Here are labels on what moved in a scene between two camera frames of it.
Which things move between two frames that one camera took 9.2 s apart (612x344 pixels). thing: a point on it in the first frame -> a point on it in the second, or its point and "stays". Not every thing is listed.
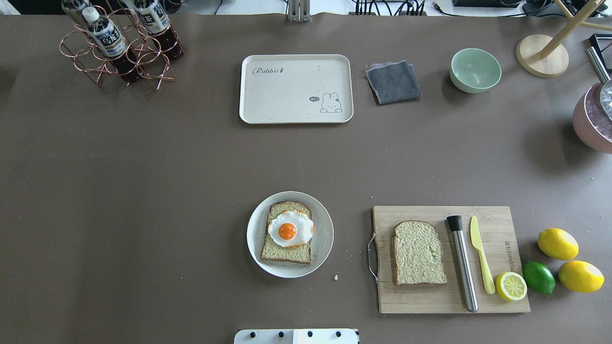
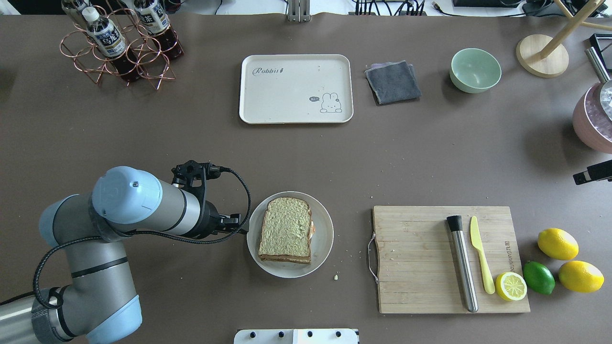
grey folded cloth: (392, 81) stays
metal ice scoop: (606, 93) stays
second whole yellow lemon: (581, 276) stays
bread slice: (419, 255) -> (286, 227)
